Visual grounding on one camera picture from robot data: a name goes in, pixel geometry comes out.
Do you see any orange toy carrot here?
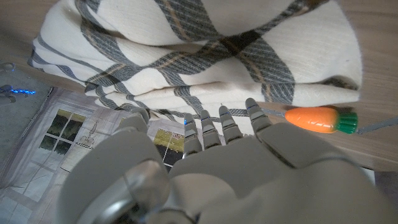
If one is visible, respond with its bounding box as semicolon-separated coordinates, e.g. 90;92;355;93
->
284;106;359;135

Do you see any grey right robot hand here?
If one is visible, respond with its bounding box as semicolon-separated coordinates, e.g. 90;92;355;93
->
0;62;37;103

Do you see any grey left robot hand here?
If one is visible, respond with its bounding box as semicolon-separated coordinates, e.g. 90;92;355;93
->
55;98;398;224

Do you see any cream plaid scarf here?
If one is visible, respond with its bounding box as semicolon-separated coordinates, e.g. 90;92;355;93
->
27;0;363;134

